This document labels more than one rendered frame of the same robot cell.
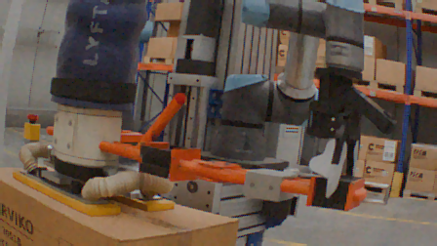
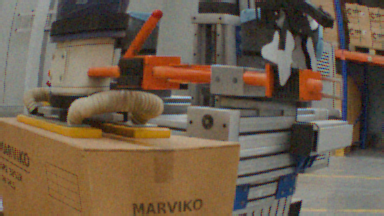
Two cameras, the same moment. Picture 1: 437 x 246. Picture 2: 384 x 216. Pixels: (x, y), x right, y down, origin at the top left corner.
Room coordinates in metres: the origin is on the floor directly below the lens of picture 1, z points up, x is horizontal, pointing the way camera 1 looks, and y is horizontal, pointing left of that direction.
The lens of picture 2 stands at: (-0.23, -0.28, 1.08)
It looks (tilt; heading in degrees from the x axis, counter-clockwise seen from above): 3 degrees down; 12
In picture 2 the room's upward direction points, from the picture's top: 3 degrees clockwise
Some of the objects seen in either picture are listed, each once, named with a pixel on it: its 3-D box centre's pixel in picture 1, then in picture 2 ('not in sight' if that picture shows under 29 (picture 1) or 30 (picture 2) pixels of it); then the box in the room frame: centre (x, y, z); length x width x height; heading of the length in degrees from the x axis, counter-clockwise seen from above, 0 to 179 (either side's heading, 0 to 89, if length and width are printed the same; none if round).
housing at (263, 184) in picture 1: (270, 184); (239, 80); (0.98, -0.10, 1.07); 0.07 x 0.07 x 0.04; 57
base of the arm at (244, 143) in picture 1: (240, 139); (263, 71); (1.65, -0.06, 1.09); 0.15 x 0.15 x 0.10
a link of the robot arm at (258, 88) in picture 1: (247, 97); (263, 29); (1.65, -0.07, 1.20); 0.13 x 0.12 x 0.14; 90
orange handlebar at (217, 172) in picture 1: (183, 155); (174, 71); (1.22, 0.06, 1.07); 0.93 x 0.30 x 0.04; 57
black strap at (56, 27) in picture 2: (92, 89); (87, 25); (1.23, 0.29, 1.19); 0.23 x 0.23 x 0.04
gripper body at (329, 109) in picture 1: (338, 104); (283, 4); (0.92, -0.19, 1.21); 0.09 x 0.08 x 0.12; 57
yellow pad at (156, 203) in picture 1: (108, 184); (103, 118); (1.31, 0.24, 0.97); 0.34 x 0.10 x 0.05; 57
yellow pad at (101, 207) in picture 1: (58, 184); (51, 118); (1.15, 0.34, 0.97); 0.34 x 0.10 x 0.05; 57
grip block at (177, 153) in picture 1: (169, 161); (147, 71); (1.09, 0.08, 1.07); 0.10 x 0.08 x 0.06; 147
